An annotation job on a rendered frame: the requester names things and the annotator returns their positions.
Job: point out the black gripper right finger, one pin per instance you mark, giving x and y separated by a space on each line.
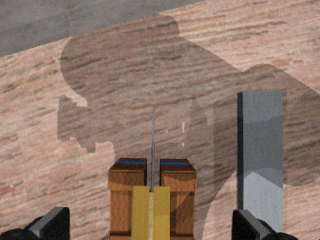
246 227

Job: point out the grey rectangular block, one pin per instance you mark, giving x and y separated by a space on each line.
260 155

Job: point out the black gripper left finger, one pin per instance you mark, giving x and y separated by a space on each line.
55 223

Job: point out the brown wooden block with blue band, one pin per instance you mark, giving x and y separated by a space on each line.
179 174

